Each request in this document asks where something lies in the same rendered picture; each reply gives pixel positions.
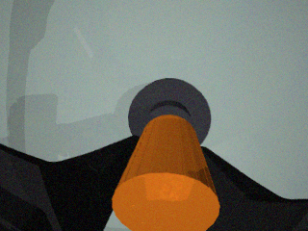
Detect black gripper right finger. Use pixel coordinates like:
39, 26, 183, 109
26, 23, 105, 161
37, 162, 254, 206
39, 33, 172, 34
200, 146, 308, 231

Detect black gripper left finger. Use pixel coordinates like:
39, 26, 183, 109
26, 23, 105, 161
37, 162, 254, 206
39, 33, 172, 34
0, 136, 140, 231

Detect orange tapered knob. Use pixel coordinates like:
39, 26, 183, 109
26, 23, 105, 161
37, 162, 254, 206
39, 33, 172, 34
112, 115, 219, 231

